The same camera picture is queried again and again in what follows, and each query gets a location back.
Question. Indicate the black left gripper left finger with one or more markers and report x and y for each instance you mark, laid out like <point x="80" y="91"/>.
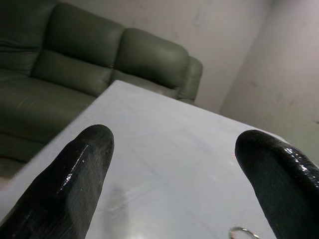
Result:
<point x="62" y="189"/>

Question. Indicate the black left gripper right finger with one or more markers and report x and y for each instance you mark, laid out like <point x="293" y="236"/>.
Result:
<point x="284" y="184"/>

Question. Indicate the green leather sofa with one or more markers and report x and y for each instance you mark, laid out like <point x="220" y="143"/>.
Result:
<point x="62" y="74"/>

